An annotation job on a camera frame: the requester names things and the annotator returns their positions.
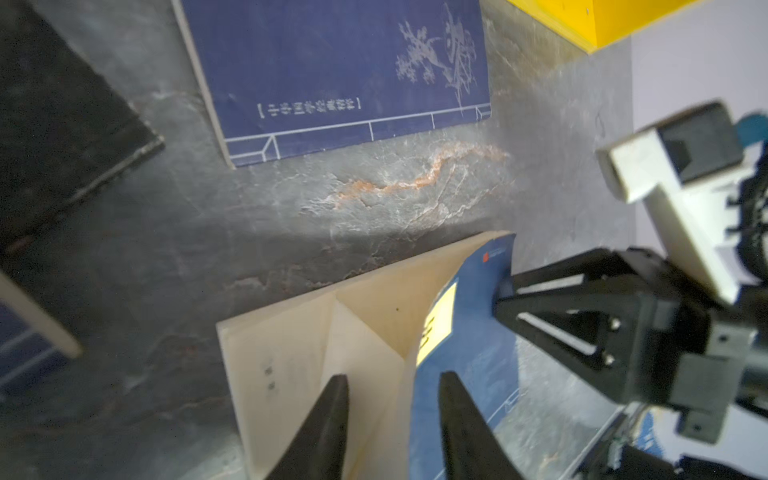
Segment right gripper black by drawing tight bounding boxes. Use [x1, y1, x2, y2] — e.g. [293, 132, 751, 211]
[494, 248, 767, 444]

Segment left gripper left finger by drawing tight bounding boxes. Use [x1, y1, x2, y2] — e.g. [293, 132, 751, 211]
[267, 374, 350, 480]

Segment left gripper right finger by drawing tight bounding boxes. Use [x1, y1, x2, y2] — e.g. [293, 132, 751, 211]
[438, 371, 522, 480]

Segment blue bottom book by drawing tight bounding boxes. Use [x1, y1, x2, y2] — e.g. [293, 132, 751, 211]
[217, 232, 519, 479]

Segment black folder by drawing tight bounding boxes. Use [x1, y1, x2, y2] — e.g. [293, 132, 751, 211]
[1, 1, 164, 255]

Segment yellow shelf pink blue boards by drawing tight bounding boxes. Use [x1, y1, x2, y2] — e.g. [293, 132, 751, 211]
[509, 0, 695, 54]

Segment dark blue book left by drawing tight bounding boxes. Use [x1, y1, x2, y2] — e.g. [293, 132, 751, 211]
[1, 274, 83, 397]

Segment blue book yellow label top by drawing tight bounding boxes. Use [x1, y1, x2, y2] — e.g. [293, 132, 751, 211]
[173, 0, 492, 168]

